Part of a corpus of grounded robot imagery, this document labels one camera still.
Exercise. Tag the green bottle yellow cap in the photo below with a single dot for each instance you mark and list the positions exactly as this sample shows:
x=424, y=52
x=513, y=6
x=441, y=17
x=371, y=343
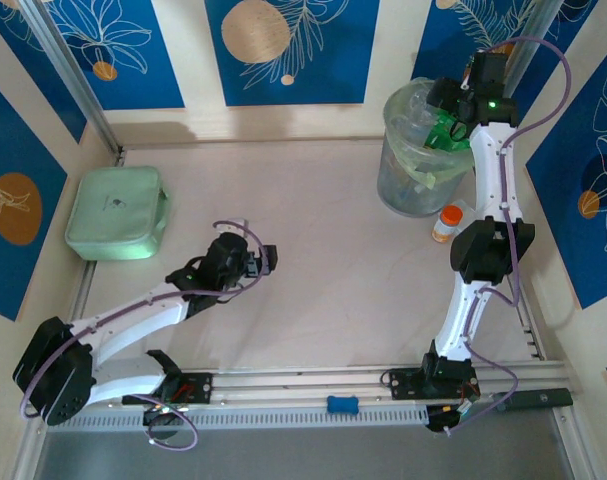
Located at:
x=440, y=137

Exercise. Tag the clear plastic bottle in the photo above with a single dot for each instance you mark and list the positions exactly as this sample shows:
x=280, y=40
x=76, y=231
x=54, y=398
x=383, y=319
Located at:
x=413, y=132

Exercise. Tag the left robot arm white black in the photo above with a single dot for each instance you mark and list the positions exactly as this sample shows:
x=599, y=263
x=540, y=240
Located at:
x=143, y=322

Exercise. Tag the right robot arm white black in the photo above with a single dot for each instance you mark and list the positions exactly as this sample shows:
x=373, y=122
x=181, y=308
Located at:
x=485, y=175

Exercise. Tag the pale green bin liner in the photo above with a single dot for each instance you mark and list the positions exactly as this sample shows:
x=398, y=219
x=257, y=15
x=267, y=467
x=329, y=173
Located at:
x=423, y=175

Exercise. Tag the clear plastic trash bin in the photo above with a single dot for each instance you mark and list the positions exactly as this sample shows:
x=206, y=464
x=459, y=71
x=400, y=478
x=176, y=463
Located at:
x=408, y=200

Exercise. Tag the clear plastic cup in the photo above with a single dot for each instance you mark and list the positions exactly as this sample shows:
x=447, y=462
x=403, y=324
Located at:
x=468, y=210

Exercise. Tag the mint green zip pouch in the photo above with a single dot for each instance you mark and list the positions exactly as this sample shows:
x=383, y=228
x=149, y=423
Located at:
x=113, y=215

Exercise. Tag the orange cap pill bottle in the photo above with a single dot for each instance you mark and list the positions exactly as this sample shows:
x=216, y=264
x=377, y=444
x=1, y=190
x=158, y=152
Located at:
x=452, y=216

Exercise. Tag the blue bone shaped object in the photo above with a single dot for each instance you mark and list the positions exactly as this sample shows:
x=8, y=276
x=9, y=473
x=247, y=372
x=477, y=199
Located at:
x=343, y=405

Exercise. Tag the black flat bar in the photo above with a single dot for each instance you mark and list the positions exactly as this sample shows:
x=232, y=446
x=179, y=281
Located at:
x=538, y=399

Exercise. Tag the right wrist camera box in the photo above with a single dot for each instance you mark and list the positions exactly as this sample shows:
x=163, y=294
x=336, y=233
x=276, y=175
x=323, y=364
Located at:
x=488, y=70

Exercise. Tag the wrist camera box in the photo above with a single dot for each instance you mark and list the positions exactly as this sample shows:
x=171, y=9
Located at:
x=228, y=252
x=488, y=70

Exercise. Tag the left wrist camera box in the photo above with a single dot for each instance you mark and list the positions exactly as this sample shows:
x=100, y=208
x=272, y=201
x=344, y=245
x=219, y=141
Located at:
x=228, y=252

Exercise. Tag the aluminium frame post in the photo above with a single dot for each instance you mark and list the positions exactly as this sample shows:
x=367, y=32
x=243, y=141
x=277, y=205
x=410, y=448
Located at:
x=525, y=45
x=65, y=65

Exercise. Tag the aluminium side rail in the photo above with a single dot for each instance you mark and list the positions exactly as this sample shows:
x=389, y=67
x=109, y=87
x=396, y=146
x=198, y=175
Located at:
x=80, y=300
x=530, y=335

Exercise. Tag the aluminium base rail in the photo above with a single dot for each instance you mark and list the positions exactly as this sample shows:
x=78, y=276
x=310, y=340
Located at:
x=308, y=382

